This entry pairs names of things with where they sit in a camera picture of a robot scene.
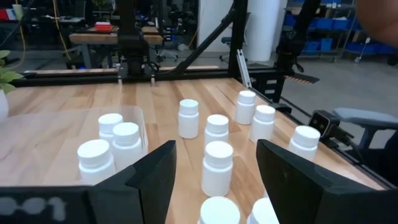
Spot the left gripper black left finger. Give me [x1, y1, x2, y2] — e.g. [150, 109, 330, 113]
[88, 139, 178, 224]

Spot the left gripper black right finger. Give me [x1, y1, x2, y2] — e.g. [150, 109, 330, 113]
[256, 139, 398, 224]

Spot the white pill bottle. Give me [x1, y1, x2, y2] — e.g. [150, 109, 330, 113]
[249, 104, 277, 144]
[204, 114, 230, 147]
[177, 98, 200, 140]
[200, 140, 234, 197]
[111, 121, 143, 172]
[198, 195, 242, 224]
[76, 139, 116, 186]
[234, 90, 257, 126]
[247, 196, 280, 224]
[98, 113, 124, 144]
[288, 125, 322, 162]

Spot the clear plastic basket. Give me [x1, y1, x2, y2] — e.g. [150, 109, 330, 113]
[0, 105, 149, 187]

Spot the gray chair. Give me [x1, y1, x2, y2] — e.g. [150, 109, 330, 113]
[331, 107, 398, 150]

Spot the silver aluminium bar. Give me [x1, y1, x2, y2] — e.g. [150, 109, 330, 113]
[236, 49, 253, 90]

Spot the wooden workbench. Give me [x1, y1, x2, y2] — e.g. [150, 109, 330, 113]
[68, 26, 164, 69]

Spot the black equipment stand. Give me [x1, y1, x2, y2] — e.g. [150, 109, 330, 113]
[275, 0, 322, 85]

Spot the office chair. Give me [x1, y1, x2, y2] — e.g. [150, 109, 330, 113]
[219, 36, 249, 63]

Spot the red box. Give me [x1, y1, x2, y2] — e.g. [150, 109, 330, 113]
[95, 21, 113, 32]

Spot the white pillar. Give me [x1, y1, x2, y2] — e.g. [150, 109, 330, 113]
[198, 0, 281, 62]

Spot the shelf with blue bins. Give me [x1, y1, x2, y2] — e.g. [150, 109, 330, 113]
[284, 0, 398, 60]

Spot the green potted plant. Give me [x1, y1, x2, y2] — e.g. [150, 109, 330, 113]
[0, 49, 25, 122]

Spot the person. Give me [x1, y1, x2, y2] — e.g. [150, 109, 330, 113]
[356, 0, 398, 47]

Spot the black table-level camera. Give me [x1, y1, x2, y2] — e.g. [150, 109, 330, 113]
[307, 109, 355, 149]

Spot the hanging yellow cable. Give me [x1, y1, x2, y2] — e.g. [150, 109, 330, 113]
[51, 0, 68, 60]

